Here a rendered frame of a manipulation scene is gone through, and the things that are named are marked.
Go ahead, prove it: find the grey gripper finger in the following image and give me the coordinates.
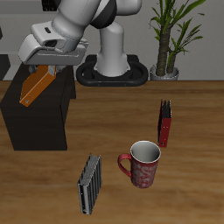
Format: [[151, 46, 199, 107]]
[[47, 64, 67, 78], [28, 64, 39, 74]]

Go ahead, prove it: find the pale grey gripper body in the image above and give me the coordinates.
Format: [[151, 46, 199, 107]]
[[17, 33, 89, 67]]

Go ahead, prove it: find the orange book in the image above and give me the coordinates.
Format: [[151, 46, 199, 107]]
[[18, 64, 57, 108]]

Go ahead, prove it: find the grey and black book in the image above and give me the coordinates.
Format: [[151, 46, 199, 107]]
[[76, 152, 103, 216]]

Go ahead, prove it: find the red book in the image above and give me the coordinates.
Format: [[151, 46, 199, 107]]
[[157, 99, 172, 149]]

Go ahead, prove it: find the black background block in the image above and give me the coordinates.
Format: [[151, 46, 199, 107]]
[[0, 53, 11, 82]]

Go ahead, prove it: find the dark wooden cabinet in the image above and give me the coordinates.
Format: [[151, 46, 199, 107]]
[[0, 62, 77, 151]]

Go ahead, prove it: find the green pot plant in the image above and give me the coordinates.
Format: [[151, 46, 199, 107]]
[[148, 0, 207, 81]]

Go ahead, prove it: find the red patterned mug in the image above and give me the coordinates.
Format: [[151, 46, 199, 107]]
[[117, 140, 162, 189]]

